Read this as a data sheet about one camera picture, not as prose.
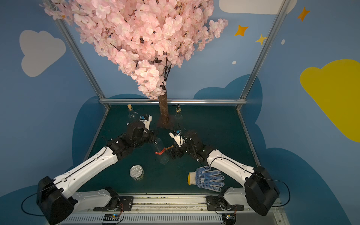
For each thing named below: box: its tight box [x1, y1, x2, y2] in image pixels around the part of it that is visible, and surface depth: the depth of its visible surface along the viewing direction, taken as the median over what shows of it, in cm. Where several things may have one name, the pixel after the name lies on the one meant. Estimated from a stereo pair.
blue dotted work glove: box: [187, 165, 225, 193], surface depth 84 cm
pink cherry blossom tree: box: [41, 0, 229, 125], surface depth 48 cm
